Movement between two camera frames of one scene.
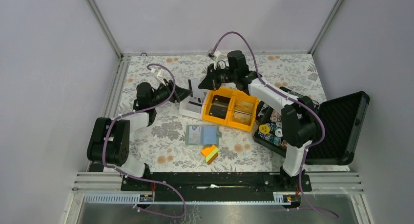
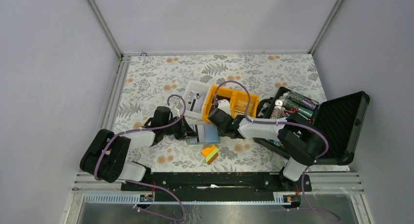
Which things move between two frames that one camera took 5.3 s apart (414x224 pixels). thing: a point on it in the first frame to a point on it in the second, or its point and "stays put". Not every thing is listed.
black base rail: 221,186 stays put
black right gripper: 208,83 to 222,133
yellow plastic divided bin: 231,107 stays put
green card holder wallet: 202,134 stays put
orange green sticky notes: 210,153 stays put
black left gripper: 179,93 to 185,131
